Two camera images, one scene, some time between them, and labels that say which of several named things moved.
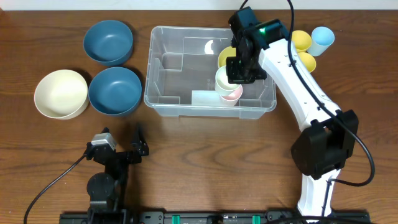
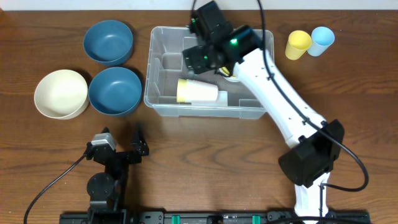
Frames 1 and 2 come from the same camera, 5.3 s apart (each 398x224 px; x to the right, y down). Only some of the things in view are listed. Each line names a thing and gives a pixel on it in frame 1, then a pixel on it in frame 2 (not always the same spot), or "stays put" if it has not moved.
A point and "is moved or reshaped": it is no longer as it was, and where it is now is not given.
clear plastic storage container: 180,80 stays put
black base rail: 215,217 stays put
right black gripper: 237,72 to 193,59
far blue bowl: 108,43 stays put
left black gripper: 123,155 stays put
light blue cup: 321,38 stays put
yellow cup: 309,60 to 181,89
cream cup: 222,85 to 197,91
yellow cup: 301,40 stays put
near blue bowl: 115,91 stays put
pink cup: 231,99 is moved or reshaped
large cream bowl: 62,94 stays put
